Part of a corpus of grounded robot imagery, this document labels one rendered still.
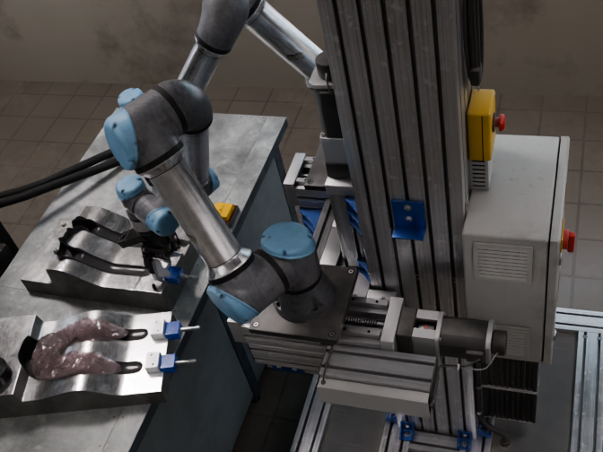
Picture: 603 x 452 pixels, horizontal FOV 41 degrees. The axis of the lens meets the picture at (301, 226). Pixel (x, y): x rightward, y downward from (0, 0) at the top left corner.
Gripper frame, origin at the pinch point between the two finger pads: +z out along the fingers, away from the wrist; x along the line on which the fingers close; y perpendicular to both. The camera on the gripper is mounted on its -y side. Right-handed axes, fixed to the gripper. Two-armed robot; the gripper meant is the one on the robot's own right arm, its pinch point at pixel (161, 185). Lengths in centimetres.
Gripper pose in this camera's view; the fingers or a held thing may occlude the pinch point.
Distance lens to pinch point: 253.4
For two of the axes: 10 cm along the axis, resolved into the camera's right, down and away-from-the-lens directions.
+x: 2.9, -7.3, 6.2
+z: 1.8, 6.8, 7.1
